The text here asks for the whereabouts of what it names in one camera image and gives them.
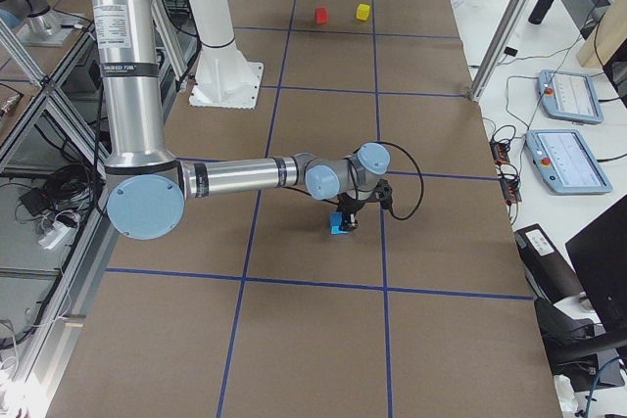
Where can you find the black computer monitor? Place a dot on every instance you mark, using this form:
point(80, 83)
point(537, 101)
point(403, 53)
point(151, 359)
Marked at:
point(598, 255)

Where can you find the aluminium frame post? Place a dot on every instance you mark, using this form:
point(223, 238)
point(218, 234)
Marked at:
point(504, 31)

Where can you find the black orange circuit board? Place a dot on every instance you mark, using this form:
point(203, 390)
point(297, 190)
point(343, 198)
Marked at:
point(508, 174)

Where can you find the teach pendant tablet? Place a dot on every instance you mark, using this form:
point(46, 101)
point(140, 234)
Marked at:
point(569, 96)
point(565, 162)

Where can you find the far teach pendant tablet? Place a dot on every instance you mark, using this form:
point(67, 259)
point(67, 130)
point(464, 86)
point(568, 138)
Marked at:
point(569, 96)

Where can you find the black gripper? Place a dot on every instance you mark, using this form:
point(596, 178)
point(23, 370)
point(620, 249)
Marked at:
point(349, 208)

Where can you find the white pedestal column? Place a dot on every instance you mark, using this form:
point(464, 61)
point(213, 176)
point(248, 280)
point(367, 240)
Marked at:
point(223, 77)

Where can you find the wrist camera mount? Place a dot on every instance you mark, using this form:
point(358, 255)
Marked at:
point(383, 194)

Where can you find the white power strip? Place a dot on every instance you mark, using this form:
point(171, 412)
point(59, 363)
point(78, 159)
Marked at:
point(58, 234)

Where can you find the near teach pendant tablet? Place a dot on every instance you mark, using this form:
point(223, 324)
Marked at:
point(565, 162)

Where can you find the brown paper table cover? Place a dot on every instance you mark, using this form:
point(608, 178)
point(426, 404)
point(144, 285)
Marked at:
point(251, 308)

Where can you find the red cube block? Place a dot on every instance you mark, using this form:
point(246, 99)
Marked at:
point(320, 15)

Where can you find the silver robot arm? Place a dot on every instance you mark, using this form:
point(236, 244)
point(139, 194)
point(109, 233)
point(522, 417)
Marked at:
point(147, 186)
point(35, 23)

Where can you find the yellow cube block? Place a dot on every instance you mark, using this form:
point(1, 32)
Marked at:
point(363, 12)

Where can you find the blue cube block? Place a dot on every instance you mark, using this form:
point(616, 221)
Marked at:
point(335, 223)

